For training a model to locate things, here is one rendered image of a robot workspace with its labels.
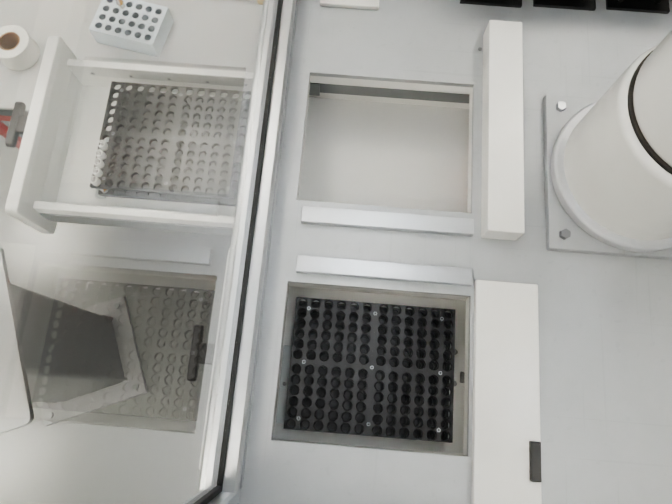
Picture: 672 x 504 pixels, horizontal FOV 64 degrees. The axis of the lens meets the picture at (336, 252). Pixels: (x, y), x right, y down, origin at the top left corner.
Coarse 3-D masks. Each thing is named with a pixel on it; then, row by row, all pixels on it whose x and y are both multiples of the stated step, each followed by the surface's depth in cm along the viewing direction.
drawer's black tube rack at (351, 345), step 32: (320, 320) 75; (352, 320) 78; (384, 320) 78; (416, 320) 75; (448, 320) 75; (320, 352) 74; (352, 352) 74; (384, 352) 77; (416, 352) 74; (448, 352) 77; (320, 384) 76; (352, 384) 76; (384, 384) 73; (416, 384) 73; (448, 384) 76; (320, 416) 75; (352, 416) 72; (384, 416) 72; (416, 416) 72; (448, 416) 75
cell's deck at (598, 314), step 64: (384, 0) 83; (448, 0) 83; (320, 64) 80; (384, 64) 80; (448, 64) 80; (576, 64) 80; (320, 256) 73; (384, 256) 73; (448, 256) 73; (512, 256) 73; (576, 256) 73; (576, 320) 71; (640, 320) 71; (256, 384) 68; (576, 384) 69; (640, 384) 69; (256, 448) 66; (320, 448) 66; (384, 448) 68; (576, 448) 67; (640, 448) 67
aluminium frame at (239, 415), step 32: (288, 0) 78; (288, 32) 76; (288, 64) 76; (256, 192) 69; (256, 224) 69; (256, 256) 68; (256, 288) 67; (256, 320) 66; (256, 352) 68; (224, 448) 61; (224, 480) 61
